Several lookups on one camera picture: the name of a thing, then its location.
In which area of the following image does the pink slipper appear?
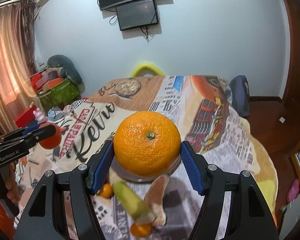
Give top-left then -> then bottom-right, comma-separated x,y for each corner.
287,179 -> 300,203

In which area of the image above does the yellow curved foam object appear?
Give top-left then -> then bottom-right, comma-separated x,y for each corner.
130,62 -> 165,77

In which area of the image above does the orange with sticker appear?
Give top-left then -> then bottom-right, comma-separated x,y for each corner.
98,183 -> 113,199

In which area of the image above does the newspaper print bed blanket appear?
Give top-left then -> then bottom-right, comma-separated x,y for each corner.
21,75 -> 277,239

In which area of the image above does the long green sugarcane piece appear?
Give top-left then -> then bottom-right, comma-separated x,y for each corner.
113,181 -> 156,225

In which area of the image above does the grey plush toy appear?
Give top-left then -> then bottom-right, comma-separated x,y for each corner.
47,54 -> 82,85

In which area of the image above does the dark round plate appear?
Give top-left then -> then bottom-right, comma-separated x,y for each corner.
111,156 -> 181,184

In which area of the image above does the brown wooden wardrobe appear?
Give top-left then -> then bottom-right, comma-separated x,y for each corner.
277,0 -> 300,156

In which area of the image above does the green storage box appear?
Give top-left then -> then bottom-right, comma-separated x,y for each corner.
38,79 -> 80,112

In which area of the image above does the dark blue backpack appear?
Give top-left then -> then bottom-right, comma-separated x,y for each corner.
229,75 -> 250,118

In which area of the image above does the pink toy figure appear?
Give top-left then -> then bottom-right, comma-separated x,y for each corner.
33,108 -> 48,123

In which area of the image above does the small mandarin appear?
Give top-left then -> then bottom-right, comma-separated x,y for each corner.
130,223 -> 152,238

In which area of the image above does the red gift box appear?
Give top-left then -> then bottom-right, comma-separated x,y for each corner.
14,105 -> 38,128

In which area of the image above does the large orange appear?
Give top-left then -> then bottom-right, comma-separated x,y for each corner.
113,111 -> 181,177

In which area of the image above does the red tomato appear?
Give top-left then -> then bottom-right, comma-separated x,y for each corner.
39,122 -> 62,150

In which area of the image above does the orange pink curtain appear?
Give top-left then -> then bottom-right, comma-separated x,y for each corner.
0,1 -> 40,133

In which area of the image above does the person's left hand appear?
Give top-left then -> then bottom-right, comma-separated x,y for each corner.
5,162 -> 19,204

